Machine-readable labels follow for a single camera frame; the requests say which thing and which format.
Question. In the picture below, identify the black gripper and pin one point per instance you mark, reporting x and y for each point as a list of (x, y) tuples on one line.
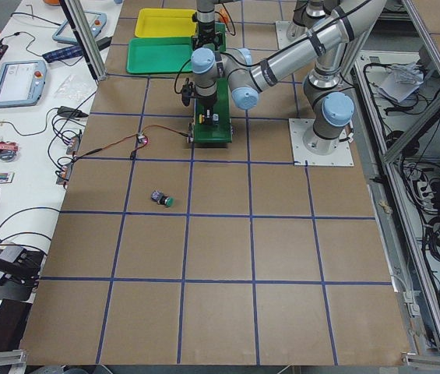
[(207, 102), (208, 31)]

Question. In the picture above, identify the near blue teach pendant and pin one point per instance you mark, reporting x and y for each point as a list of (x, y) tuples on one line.
[(22, 83)]

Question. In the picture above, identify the aluminium frame post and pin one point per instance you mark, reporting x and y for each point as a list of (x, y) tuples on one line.
[(76, 18)]

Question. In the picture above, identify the blue plaid pouch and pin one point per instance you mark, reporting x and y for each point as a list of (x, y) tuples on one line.
[(62, 54)]

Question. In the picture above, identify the yellow plastic tray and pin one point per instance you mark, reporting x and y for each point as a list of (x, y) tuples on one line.
[(152, 22)]

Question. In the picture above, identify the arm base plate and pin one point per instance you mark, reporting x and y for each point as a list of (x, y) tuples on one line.
[(288, 30), (310, 150)]

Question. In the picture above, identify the small red-lit circuit board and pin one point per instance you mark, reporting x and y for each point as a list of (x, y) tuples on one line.
[(142, 140)]

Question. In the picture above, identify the green conveyor belt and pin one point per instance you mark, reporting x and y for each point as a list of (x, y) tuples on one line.
[(207, 90)]

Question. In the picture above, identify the plain orange cylinder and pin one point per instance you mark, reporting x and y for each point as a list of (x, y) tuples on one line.
[(223, 16)]

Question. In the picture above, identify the green push button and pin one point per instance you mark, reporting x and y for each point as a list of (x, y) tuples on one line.
[(162, 199)]

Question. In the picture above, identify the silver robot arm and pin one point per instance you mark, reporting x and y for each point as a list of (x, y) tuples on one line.
[(330, 27), (212, 15)]

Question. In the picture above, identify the green plastic tray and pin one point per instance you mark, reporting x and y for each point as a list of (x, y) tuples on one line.
[(158, 55)]

